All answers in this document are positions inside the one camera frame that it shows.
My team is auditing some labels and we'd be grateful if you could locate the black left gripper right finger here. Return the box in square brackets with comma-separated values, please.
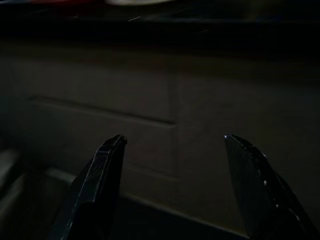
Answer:
[224, 133, 320, 240]

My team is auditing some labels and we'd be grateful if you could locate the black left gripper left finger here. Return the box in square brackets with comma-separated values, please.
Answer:
[48, 134, 128, 240]

